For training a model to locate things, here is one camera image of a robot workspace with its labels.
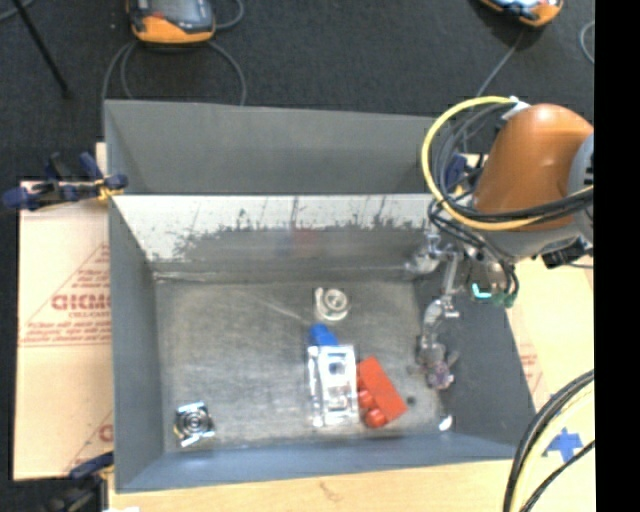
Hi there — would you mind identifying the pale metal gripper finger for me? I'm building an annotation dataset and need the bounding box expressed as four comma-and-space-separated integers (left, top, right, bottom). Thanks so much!
406, 233, 444, 275
418, 295, 461, 354

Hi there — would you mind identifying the purple grey toy figure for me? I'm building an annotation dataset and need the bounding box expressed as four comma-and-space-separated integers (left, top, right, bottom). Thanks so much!
415, 344, 460, 392

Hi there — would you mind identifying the red toy brick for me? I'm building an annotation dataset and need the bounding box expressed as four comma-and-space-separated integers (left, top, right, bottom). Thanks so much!
355, 355, 409, 429

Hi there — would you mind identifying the grey metal bin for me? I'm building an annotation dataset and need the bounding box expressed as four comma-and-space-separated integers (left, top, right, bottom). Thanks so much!
102, 98, 539, 494

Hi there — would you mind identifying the silver square metal thing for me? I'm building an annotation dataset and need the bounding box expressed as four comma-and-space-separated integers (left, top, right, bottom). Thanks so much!
172, 399, 218, 448

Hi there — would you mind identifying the black cylinder on white bracket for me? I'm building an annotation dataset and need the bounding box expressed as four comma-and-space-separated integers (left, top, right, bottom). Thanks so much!
539, 238, 594, 270

